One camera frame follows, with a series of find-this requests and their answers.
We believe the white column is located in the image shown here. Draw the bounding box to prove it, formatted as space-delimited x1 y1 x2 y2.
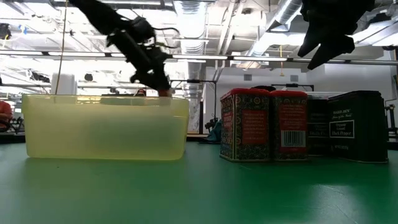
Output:
51 73 78 96

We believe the silver ventilation duct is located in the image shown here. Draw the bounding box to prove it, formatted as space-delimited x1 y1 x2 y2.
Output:
172 0 208 55
248 0 304 57

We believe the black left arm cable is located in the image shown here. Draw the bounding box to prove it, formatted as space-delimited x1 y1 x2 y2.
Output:
151 26 181 49

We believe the yellow hanging cable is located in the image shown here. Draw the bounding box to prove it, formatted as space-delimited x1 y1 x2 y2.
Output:
54 0 69 96

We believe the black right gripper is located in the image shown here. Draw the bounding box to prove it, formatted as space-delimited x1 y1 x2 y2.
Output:
297 0 376 71

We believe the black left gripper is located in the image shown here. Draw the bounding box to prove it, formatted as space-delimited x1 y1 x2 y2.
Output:
106 29 173 93

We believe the black metal stand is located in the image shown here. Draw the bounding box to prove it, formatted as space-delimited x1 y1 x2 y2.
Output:
271 83 315 92

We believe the dark teal cloth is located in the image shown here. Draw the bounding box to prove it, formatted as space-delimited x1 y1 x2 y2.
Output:
198 119 223 144

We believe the ceiling light strip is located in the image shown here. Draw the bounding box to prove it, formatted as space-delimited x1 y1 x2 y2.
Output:
0 50 125 58
172 55 289 62

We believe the yellow translucent plastic bin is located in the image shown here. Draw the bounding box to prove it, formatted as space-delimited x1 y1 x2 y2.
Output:
21 94 190 161

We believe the black equipment stand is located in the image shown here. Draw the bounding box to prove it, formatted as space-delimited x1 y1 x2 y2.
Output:
384 99 398 141

